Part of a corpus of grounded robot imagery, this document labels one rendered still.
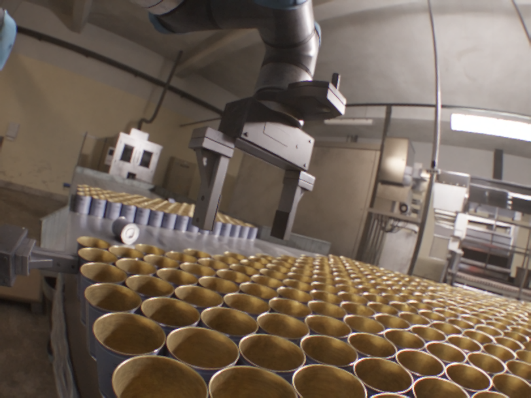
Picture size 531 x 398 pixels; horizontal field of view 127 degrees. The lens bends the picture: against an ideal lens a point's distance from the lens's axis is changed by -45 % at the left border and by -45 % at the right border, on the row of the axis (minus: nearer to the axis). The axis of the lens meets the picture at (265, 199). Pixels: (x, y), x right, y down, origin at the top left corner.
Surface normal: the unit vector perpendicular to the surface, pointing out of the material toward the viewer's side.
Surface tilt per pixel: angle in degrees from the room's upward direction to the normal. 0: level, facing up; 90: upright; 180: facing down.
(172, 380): 89
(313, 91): 89
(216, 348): 89
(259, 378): 89
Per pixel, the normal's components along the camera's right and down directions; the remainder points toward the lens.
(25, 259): 0.70, 0.14
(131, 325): 0.39, 0.05
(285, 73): 0.01, -0.04
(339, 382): -0.61, -0.18
